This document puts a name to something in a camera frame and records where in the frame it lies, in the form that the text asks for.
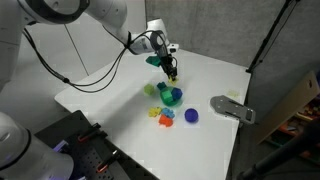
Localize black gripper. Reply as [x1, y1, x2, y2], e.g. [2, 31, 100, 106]
[157, 51, 178, 80]

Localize yellow star toy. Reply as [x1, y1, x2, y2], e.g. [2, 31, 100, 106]
[168, 76, 179, 85]

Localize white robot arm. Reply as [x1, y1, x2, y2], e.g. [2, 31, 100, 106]
[0, 0, 177, 180]

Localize teal toy on table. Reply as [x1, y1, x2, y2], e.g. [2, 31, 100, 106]
[157, 82, 167, 91]

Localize dark blue toy in bowl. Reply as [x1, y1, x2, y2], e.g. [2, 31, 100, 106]
[171, 88, 183, 100]

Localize green block in bowl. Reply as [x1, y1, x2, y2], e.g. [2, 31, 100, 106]
[161, 90, 173, 103]

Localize light green block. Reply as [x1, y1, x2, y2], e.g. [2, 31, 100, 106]
[144, 84, 155, 95]

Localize light blue toy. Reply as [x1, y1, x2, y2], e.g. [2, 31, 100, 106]
[161, 108, 175, 118]

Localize yellow animal toy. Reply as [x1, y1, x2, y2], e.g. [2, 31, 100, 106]
[148, 107, 162, 117]

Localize orange toy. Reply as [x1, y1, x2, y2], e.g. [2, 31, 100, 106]
[158, 115, 173, 127]

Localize wooden toy shelf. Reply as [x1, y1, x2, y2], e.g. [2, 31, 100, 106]
[255, 70, 320, 164]

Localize purple blue ball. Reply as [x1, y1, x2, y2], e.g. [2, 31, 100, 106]
[184, 108, 199, 123]

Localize orange black clamp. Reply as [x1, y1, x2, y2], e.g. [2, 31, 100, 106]
[96, 150, 120, 173]
[78, 123, 101, 142]

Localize black tripod pole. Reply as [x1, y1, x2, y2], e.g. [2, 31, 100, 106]
[246, 0, 301, 74]

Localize black stand at right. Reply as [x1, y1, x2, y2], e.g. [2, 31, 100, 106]
[236, 118, 320, 180]

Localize green wrist camera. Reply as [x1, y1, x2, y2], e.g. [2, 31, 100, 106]
[146, 56, 161, 67]

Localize grey metal mount plate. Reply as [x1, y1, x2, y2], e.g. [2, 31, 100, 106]
[210, 95, 256, 125]

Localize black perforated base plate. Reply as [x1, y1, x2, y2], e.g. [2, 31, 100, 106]
[35, 110, 159, 180]

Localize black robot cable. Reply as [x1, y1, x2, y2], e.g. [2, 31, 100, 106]
[21, 28, 168, 94]

